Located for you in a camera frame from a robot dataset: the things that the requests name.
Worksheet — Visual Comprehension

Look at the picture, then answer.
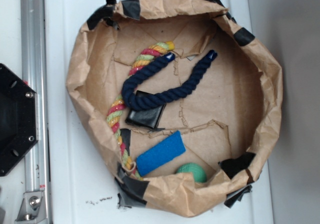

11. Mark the black folded square pouch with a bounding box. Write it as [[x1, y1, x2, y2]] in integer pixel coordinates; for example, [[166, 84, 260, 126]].
[[125, 104, 166, 131]]

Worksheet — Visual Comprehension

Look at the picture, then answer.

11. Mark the aluminium extrusion rail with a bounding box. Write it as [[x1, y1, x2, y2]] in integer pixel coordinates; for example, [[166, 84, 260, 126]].
[[21, 0, 53, 224]]

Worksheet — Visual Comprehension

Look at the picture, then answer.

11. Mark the blue rectangular sponge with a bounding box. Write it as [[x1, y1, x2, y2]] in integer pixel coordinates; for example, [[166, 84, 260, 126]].
[[136, 131, 186, 176]]

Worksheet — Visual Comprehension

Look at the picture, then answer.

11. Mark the brown paper bag bin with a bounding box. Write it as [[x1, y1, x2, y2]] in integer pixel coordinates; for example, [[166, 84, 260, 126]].
[[66, 0, 283, 217]]

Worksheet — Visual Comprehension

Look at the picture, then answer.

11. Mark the multicolour twisted rope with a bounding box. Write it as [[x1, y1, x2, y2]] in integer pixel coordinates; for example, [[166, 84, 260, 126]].
[[106, 41, 175, 180]]

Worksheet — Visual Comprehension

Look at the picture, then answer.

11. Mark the dark blue rope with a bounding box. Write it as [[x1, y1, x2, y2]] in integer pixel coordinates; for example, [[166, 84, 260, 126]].
[[121, 49, 218, 111]]

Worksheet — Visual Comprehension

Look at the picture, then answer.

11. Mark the metal corner bracket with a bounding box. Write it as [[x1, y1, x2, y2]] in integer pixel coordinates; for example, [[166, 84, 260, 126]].
[[14, 191, 47, 224]]

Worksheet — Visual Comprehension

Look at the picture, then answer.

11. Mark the green rubber ball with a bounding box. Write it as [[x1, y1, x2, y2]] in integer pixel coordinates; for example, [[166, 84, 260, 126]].
[[176, 163, 207, 183]]

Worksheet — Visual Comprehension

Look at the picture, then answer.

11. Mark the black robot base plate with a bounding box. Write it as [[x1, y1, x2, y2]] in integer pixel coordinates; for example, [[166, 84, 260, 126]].
[[0, 64, 38, 177]]

